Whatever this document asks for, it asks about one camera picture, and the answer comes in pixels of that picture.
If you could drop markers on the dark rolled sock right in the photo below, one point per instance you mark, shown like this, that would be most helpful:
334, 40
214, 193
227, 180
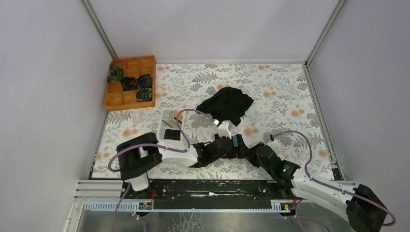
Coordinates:
144, 81

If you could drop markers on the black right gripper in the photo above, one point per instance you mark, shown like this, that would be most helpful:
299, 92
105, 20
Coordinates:
251, 154

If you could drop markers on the black crumpled cloth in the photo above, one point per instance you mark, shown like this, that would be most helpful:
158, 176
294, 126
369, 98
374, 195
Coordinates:
228, 104

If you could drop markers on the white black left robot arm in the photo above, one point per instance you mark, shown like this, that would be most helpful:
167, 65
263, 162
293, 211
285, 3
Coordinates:
139, 155

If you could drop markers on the dark rolled sock middle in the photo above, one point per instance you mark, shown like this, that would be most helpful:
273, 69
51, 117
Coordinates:
128, 83

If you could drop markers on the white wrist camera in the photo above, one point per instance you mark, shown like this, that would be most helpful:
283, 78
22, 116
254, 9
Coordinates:
274, 144
223, 128

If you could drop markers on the stack of credit cards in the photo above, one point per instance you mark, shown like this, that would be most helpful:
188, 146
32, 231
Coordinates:
171, 118

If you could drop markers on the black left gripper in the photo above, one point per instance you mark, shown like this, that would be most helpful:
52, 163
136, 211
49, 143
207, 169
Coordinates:
230, 154

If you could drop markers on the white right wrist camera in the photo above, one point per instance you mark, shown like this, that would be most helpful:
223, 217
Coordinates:
274, 144

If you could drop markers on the blue leather card holder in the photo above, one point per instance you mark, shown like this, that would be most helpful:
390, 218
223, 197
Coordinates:
237, 141

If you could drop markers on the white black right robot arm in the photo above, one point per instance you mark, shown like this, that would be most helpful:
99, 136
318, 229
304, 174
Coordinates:
359, 205

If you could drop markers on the wooden compartment tray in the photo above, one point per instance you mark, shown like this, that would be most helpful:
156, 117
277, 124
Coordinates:
116, 99

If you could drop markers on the dark rolled sock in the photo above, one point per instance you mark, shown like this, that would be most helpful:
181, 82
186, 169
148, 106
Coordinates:
116, 73
144, 95
144, 81
128, 83

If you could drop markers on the dark rolled sock top left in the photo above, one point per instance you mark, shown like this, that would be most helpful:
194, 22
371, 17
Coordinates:
116, 73

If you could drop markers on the floral patterned table mat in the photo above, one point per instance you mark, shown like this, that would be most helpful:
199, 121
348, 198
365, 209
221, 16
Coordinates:
282, 105

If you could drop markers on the dark rolled sock bottom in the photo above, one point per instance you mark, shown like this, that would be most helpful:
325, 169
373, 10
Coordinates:
144, 95

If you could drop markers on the white plastic card box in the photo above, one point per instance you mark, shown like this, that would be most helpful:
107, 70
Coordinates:
162, 127

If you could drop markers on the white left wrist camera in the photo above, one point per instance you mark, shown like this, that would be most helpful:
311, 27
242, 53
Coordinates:
223, 128

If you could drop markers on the black card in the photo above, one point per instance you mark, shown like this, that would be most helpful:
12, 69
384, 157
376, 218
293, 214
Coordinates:
170, 134

